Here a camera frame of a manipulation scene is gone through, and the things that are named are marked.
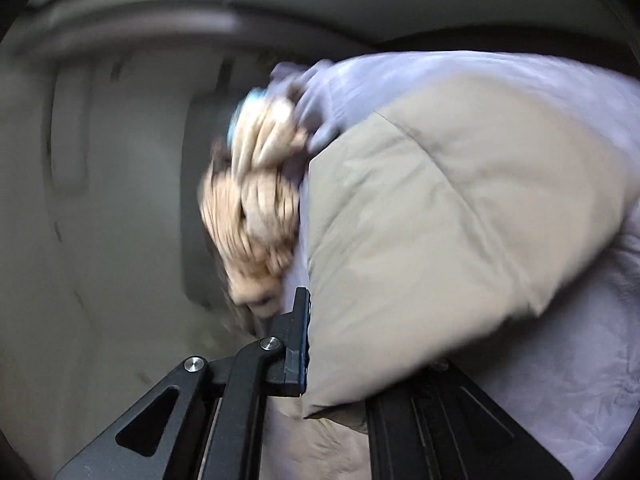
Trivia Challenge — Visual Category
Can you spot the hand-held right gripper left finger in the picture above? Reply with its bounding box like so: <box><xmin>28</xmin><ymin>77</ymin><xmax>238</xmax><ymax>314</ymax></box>
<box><xmin>54</xmin><ymin>287</ymin><xmax>313</xmax><ymax>480</ymax></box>

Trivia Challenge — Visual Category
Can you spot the cream knit sweater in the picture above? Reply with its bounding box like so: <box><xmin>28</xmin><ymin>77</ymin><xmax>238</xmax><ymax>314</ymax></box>
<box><xmin>197</xmin><ymin>89</ymin><xmax>315</xmax><ymax>311</ymax></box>

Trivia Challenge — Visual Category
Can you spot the beige puffy jacket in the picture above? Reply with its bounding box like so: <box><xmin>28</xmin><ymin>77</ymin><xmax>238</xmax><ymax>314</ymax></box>
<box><xmin>260</xmin><ymin>77</ymin><xmax>637</xmax><ymax>480</ymax></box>

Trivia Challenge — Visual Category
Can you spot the light blue cloth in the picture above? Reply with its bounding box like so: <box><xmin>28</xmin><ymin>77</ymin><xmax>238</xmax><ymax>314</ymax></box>
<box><xmin>226</xmin><ymin>86</ymin><xmax>267</xmax><ymax>145</ymax></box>

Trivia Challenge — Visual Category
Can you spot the lavender plush blanket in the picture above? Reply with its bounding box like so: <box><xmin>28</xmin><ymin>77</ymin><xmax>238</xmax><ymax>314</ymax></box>
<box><xmin>270</xmin><ymin>52</ymin><xmax>640</xmax><ymax>480</ymax></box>

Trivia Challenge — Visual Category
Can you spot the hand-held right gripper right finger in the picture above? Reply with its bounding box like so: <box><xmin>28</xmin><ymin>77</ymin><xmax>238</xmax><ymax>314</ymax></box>
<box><xmin>365</xmin><ymin>362</ymin><xmax>573</xmax><ymax>480</ymax></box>

